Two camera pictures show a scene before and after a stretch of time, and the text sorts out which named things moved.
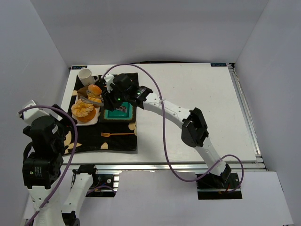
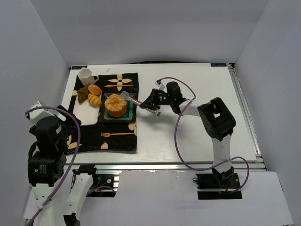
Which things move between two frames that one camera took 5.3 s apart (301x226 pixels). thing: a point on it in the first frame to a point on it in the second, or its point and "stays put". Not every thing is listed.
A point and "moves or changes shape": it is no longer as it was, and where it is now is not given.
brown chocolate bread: (83, 91) stays put
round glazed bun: (95, 89) stays put
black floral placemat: (104, 137) stays put
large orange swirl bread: (84, 111) moves or changes shape
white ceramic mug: (85, 75) stays put
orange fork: (108, 134) stays put
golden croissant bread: (95, 98) stays put
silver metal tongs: (92, 101) moves or changes shape
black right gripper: (108, 99) to (153, 100)
